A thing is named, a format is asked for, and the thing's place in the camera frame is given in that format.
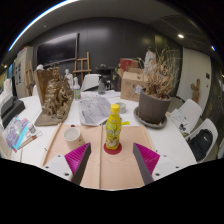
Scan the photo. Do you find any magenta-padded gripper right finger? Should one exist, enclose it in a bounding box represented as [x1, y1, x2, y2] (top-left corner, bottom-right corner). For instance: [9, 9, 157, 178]
[132, 142, 183, 186]

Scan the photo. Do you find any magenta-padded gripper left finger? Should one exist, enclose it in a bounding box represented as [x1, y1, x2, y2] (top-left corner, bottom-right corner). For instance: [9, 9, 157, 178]
[42, 142, 92, 186]

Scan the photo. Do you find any yellow drink bottle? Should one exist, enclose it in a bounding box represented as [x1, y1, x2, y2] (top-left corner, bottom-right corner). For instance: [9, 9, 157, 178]
[104, 103, 123, 151]

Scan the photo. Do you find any beige speckled mug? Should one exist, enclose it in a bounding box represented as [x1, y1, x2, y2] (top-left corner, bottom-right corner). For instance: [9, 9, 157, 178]
[63, 126, 86, 153]

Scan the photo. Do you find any flat round red coaster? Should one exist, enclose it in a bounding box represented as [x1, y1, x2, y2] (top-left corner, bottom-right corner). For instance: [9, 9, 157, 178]
[103, 142, 123, 156]

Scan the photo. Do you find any grey printed newspaper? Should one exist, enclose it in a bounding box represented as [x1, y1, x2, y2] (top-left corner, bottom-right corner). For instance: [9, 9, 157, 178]
[78, 94, 113, 127]

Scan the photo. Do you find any stack of papers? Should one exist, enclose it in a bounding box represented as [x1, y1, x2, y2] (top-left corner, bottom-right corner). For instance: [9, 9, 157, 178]
[170, 109, 191, 134]

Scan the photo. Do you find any dried plant in grey pot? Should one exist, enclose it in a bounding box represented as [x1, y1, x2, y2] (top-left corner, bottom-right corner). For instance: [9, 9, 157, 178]
[137, 48, 179, 125]

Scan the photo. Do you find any small glass jar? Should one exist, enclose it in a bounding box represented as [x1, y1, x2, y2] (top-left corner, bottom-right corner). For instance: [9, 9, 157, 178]
[27, 123, 37, 135]

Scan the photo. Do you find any black backpack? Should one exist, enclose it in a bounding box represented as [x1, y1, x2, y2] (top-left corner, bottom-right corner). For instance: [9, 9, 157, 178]
[186, 129, 214, 163]

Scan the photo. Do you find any white tape roll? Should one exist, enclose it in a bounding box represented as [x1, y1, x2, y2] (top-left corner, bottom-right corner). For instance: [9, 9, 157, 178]
[115, 101, 128, 115]

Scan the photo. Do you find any golden figure sculpture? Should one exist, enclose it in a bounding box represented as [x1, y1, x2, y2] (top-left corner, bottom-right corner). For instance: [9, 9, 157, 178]
[34, 68, 75, 127]

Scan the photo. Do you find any colourful printed book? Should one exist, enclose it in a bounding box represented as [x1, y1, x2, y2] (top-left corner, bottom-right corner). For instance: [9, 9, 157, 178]
[3, 114, 32, 152]

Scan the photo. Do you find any white bottle with green label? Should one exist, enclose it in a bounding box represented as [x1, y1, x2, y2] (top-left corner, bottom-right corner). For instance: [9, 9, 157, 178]
[73, 77, 82, 100]

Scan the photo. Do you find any white chair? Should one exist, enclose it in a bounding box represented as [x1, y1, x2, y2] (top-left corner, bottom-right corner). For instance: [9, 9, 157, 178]
[31, 84, 40, 97]
[176, 98, 203, 125]
[80, 73, 102, 93]
[184, 118, 219, 163]

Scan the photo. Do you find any brown cardboard box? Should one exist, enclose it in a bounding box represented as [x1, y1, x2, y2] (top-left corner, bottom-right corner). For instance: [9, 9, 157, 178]
[119, 68, 149, 103]

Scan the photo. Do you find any grey glass bottle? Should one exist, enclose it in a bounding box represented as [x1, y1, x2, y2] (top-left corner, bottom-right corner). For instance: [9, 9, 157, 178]
[97, 76, 107, 95]

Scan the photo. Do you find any black flat box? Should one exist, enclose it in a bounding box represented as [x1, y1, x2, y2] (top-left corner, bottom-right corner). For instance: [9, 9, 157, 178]
[1, 99, 26, 129]
[0, 95, 16, 118]

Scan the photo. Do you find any small white plaster figurine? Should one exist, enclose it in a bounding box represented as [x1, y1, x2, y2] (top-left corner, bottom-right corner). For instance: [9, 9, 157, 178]
[64, 68, 74, 89]

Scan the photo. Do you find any wooden carved figure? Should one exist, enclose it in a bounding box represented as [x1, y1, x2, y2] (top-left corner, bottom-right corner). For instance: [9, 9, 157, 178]
[190, 78, 202, 104]

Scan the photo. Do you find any black machine on stand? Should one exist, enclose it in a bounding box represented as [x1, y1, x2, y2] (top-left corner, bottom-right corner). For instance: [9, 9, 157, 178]
[95, 64, 116, 91]

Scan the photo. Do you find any wooden easel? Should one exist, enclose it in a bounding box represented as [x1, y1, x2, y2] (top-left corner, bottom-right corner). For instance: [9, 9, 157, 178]
[73, 51, 93, 81]

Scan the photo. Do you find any red box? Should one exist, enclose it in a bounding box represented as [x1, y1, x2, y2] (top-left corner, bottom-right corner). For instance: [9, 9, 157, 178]
[119, 58, 139, 73]

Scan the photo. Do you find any tall white plaster statue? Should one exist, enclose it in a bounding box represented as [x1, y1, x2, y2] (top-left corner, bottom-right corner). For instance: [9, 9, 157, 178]
[143, 49, 157, 76]

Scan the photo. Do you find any white cabinet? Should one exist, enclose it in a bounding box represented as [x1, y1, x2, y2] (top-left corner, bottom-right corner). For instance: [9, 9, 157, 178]
[13, 46, 35, 99]

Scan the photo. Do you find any red-handled paint brush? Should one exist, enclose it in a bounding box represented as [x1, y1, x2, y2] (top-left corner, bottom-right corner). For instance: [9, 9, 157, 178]
[17, 130, 44, 150]

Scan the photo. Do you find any black wall screen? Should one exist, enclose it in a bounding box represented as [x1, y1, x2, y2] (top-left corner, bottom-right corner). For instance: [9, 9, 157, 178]
[35, 32, 79, 68]

